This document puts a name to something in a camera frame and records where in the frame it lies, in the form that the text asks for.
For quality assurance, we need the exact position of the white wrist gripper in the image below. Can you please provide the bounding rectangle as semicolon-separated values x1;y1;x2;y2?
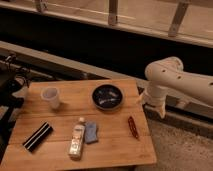
142;84;167;119

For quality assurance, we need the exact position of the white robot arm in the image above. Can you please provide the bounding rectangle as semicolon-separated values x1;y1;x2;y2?
140;57;213;118

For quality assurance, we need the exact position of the red pocket knife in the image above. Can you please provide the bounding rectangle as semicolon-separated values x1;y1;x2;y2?
128;116;139;139

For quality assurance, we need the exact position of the black round bowl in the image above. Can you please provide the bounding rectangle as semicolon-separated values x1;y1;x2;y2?
92;84;123;111

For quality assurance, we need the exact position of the blue sponge cloth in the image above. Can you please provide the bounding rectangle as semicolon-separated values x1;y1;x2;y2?
84;122;98;144

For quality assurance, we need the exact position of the white plastic bottle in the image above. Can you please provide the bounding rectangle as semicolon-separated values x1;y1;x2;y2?
69;117;85;160

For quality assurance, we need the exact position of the translucent plastic cup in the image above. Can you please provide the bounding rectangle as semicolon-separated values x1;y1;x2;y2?
40;87;60;109

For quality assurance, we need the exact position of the black striped rectangular block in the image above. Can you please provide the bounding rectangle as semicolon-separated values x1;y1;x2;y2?
22;122;53;152

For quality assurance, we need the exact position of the black stand equipment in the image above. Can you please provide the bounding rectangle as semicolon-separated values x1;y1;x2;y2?
0;54;29;162

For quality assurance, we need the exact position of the metal railing frame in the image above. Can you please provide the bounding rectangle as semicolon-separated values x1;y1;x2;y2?
0;0;213;48

